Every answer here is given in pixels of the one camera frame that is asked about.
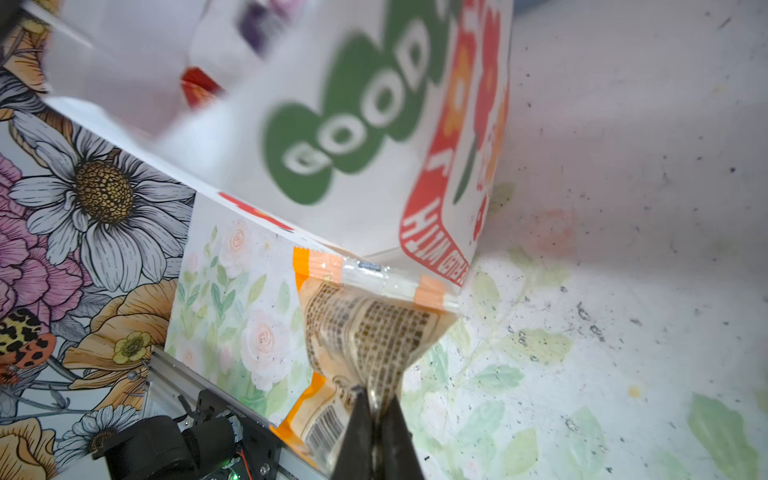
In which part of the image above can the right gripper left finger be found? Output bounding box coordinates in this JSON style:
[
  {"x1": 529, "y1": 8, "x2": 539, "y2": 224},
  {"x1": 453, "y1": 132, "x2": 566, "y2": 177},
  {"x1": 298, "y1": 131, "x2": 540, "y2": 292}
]
[{"x1": 330, "y1": 388, "x2": 374, "y2": 480}]

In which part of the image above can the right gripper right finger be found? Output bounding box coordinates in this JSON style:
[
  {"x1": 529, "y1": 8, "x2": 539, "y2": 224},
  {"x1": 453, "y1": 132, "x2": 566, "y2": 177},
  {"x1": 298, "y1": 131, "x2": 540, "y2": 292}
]
[{"x1": 380, "y1": 397, "x2": 425, "y2": 480}]

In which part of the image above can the small tan snack packet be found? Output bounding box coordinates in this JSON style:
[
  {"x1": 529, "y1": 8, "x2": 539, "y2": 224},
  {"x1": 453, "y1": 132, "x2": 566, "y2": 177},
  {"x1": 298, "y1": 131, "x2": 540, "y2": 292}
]
[{"x1": 273, "y1": 247, "x2": 459, "y2": 479}]

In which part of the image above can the white floral paper bag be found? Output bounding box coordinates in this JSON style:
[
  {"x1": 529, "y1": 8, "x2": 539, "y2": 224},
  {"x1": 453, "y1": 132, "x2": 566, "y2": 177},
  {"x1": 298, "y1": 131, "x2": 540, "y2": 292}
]
[{"x1": 43, "y1": 1, "x2": 514, "y2": 290}]

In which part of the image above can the red snack packet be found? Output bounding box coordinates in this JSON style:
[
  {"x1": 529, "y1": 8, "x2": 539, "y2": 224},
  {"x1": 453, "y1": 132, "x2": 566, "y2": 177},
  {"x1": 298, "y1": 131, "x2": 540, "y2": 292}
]
[{"x1": 180, "y1": 67, "x2": 223, "y2": 110}]

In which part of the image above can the purple Foxs berries candy bag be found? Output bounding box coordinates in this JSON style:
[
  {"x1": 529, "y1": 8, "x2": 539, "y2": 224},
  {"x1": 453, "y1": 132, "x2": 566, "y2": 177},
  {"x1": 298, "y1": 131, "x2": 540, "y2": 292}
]
[{"x1": 235, "y1": 0, "x2": 307, "y2": 56}]

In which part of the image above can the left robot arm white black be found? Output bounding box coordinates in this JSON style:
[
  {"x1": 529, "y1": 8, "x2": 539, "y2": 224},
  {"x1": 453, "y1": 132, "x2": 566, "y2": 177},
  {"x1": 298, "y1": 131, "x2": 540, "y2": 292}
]
[{"x1": 91, "y1": 395, "x2": 244, "y2": 479}]

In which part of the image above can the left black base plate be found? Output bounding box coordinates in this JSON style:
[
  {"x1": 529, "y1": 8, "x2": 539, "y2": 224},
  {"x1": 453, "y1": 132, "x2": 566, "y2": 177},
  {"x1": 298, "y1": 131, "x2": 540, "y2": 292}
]
[{"x1": 189, "y1": 389, "x2": 280, "y2": 479}]

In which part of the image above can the aluminium mounting rail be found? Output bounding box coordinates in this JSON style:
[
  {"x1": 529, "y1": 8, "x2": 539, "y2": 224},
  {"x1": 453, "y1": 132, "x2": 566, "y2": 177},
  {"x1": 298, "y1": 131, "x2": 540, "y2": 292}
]
[{"x1": 143, "y1": 349, "x2": 327, "y2": 479}]

